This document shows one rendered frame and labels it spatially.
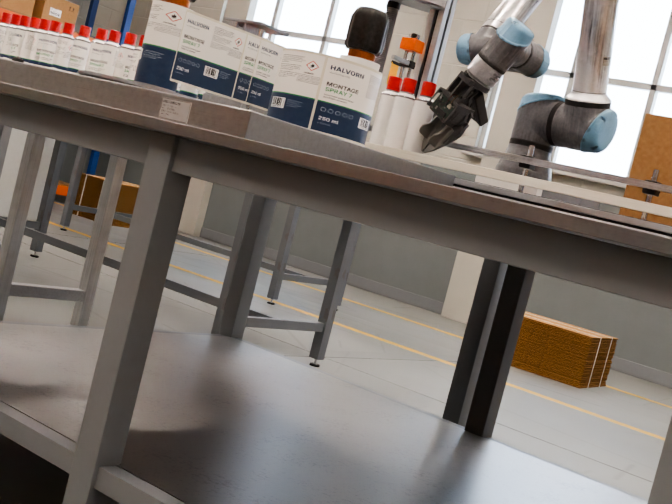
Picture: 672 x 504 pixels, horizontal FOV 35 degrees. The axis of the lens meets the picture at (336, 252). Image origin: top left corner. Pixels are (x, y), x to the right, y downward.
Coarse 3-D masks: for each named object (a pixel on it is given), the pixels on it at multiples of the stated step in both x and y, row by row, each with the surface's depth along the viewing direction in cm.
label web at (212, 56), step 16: (192, 16) 213; (192, 32) 214; (208, 32) 216; (224, 32) 219; (240, 32) 222; (192, 48) 215; (208, 48) 217; (224, 48) 220; (240, 48) 223; (256, 48) 226; (176, 64) 213; (192, 64) 215; (208, 64) 218; (224, 64) 221; (240, 64) 224; (176, 80) 214; (192, 80) 216; (208, 80) 219; (224, 80) 222; (240, 80) 225; (224, 96) 223; (240, 96) 226
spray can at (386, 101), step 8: (392, 80) 253; (400, 80) 253; (392, 88) 252; (400, 88) 254; (384, 96) 252; (392, 96) 252; (384, 104) 252; (392, 104) 252; (376, 112) 254; (384, 112) 252; (376, 120) 253; (384, 120) 252; (376, 128) 253; (384, 128) 252; (376, 136) 253; (384, 136) 252
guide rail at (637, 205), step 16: (368, 144) 251; (416, 160) 242; (432, 160) 239; (448, 160) 237; (496, 176) 229; (512, 176) 227; (560, 192) 220; (576, 192) 218; (592, 192) 215; (640, 208) 209; (656, 208) 207
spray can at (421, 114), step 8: (424, 88) 246; (432, 88) 246; (424, 96) 246; (416, 104) 246; (424, 104) 245; (416, 112) 246; (424, 112) 245; (432, 112) 247; (416, 120) 246; (424, 120) 246; (408, 128) 247; (416, 128) 246; (408, 136) 247; (416, 136) 246; (408, 144) 246; (416, 144) 246; (416, 152) 246; (408, 160) 246
